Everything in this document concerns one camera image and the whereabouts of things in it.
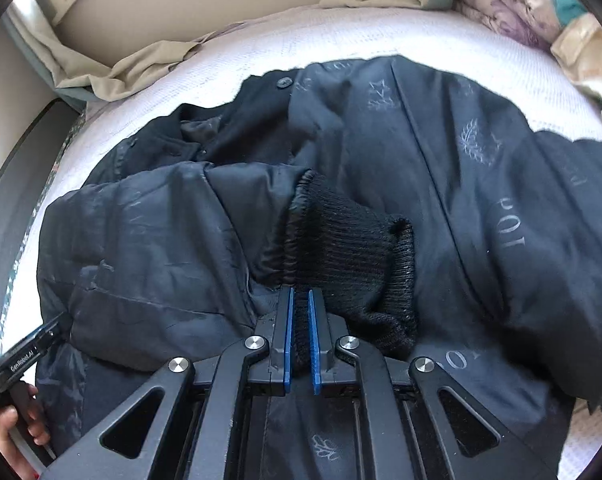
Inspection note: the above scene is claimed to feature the floral folded quilt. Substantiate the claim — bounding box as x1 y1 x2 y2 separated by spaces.
451 0 602 131

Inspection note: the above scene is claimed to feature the person's left hand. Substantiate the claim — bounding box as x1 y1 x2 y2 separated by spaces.
0 382 57 476

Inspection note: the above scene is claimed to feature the white mattress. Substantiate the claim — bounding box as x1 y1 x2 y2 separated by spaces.
0 5 602 480

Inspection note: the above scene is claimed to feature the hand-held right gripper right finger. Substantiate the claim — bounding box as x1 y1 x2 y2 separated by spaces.
307 289 566 480

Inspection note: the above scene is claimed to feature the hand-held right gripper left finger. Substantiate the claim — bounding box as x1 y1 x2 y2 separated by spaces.
41 287 296 480

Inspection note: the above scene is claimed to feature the black bed frame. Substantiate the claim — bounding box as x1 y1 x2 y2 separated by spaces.
0 99 74 271

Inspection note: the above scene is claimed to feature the black padded jacket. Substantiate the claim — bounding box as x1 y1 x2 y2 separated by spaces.
34 55 602 480

